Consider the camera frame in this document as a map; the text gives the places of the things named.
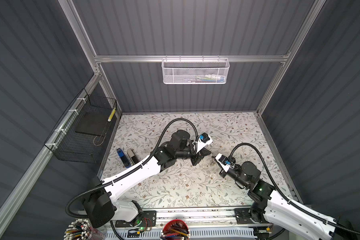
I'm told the left black corrugated cable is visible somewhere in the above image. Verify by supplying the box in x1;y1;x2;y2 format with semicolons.
65;117;199;219

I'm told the right black corrugated cable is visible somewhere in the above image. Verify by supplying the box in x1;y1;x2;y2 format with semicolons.
228;142;360;239

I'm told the red pencil cup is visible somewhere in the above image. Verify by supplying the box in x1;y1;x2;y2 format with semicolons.
160;219;191;240

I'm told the white mesh wall basket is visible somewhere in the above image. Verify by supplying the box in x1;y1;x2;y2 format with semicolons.
161;57;230;85

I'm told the blue usb stick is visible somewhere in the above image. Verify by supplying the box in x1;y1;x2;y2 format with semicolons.
117;148;131;168

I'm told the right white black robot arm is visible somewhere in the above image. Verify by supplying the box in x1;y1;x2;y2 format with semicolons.
216;156;357;240

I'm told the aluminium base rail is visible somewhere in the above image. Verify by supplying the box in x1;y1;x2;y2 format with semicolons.
116;206;275;240

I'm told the black wire wall basket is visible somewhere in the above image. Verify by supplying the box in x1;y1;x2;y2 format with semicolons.
45;90;118;164

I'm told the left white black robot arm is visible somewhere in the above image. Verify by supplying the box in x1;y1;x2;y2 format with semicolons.
83;130;213;228

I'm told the clear pencil jar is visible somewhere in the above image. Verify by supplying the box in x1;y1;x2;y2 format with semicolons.
63;219;106;240

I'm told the black corrugated cable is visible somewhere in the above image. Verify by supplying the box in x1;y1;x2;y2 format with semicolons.
228;142;360;239
65;117;199;219

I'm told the yellow marker pen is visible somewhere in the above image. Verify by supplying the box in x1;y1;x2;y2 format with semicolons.
108;108;116;122

